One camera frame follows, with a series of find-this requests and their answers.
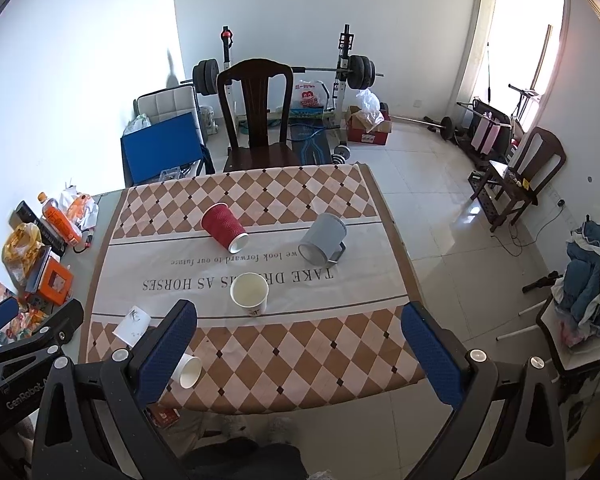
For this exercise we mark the white padded chair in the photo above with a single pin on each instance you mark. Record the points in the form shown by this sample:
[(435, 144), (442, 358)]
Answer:
[(167, 102)]

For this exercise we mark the white tube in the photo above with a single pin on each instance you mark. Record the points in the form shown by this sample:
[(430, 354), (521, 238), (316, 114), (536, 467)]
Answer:
[(532, 310), (517, 332)]

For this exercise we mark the black chair with white cushion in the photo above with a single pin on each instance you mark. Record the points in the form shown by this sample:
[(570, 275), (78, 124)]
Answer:
[(555, 332)]

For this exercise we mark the white and orange snack bag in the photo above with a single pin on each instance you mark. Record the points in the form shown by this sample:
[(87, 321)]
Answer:
[(77, 207)]

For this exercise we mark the large white paper cup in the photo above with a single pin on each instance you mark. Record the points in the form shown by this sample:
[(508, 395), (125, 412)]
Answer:
[(250, 291)]

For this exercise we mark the orange drink bottle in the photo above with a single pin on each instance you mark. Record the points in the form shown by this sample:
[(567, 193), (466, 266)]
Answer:
[(57, 220)]

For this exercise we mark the barbell with black plates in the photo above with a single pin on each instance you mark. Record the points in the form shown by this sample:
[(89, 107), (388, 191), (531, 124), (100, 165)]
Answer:
[(206, 77)]

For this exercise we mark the yellow plastic bag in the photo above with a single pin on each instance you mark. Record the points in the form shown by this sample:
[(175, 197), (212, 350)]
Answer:
[(20, 250)]

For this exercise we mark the white barbell rack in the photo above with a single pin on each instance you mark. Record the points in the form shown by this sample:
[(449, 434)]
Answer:
[(341, 95)]

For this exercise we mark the small barbell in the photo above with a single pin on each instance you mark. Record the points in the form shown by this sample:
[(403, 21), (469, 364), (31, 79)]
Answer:
[(446, 127)]

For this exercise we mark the red cardboard box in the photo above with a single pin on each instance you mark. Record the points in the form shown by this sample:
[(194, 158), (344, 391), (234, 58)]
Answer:
[(367, 135)]

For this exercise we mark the long black box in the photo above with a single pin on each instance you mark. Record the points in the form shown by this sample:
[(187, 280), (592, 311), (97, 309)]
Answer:
[(42, 232)]

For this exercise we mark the drying rack with pink cloths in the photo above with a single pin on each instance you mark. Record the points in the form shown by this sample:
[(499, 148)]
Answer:
[(485, 137)]

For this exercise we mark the brown checkered tablecloth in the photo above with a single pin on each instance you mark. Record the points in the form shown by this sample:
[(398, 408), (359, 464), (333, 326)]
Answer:
[(290, 340)]

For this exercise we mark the blue patterned exercise mat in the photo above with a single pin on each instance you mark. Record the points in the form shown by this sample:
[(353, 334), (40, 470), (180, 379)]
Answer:
[(310, 146)]

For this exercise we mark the small dumbbell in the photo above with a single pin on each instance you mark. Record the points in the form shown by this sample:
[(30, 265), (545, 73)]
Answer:
[(341, 155)]

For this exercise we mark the red packet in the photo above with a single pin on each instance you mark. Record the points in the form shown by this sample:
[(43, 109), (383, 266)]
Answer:
[(165, 416)]

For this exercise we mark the white paper scrap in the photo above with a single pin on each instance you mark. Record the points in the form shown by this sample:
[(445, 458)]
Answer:
[(130, 327)]

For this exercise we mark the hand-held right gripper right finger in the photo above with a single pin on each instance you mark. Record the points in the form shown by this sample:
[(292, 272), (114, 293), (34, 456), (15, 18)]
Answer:
[(432, 352)]

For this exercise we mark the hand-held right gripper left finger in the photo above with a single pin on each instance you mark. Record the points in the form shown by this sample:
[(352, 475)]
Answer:
[(167, 347)]

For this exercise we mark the blue board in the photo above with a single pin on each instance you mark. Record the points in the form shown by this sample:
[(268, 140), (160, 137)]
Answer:
[(160, 147)]

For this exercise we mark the orange box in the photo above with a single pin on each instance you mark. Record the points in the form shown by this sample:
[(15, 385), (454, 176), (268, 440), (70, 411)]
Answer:
[(55, 280)]

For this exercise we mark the black object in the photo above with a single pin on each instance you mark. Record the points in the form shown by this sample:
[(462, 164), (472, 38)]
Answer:
[(542, 281)]

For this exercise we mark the pile of clothes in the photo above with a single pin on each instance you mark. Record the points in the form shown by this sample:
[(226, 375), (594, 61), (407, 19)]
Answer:
[(590, 270)]

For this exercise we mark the small white paper cup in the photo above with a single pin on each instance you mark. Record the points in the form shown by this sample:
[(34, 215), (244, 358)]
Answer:
[(190, 370)]

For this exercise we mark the grey mug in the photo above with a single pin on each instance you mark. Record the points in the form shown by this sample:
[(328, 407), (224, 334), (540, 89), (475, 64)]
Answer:
[(322, 235)]

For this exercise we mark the red and white plastic bag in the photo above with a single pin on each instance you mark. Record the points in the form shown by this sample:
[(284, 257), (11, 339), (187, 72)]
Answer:
[(307, 96)]

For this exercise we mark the colourful snack packets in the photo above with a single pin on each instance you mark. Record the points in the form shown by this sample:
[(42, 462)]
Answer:
[(22, 322)]

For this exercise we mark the dark wooden chair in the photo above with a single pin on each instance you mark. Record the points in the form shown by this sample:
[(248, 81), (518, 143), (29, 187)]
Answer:
[(545, 152), (255, 110)]

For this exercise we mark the red ribbed paper cup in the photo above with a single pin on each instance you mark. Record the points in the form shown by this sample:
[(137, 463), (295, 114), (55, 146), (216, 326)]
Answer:
[(220, 225)]

